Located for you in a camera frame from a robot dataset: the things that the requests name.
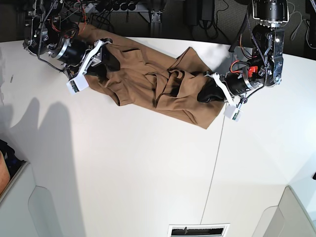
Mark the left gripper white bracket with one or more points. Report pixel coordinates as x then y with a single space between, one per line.
216 90

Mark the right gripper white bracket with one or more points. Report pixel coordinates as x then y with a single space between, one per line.
95 60

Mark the tan brown t-shirt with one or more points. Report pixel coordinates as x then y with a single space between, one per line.
153 80

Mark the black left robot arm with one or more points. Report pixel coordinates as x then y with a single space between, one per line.
263 20

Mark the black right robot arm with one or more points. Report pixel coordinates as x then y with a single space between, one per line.
51 33

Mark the black power strip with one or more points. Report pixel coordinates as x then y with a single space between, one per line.
115 5

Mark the black box under table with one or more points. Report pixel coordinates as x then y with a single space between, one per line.
198 10

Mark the grey plastic bin right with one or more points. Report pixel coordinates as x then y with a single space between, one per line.
288 219

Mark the grey plastic bin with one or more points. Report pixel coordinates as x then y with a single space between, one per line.
288 219
41 198

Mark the grey plastic bin left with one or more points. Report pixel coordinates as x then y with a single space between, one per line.
41 198

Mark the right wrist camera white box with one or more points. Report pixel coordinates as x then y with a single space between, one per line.
77 84

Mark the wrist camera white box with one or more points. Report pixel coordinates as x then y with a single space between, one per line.
77 84
233 113

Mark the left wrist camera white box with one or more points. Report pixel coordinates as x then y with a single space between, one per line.
233 113

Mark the aluminium frame post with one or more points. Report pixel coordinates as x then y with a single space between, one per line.
153 15

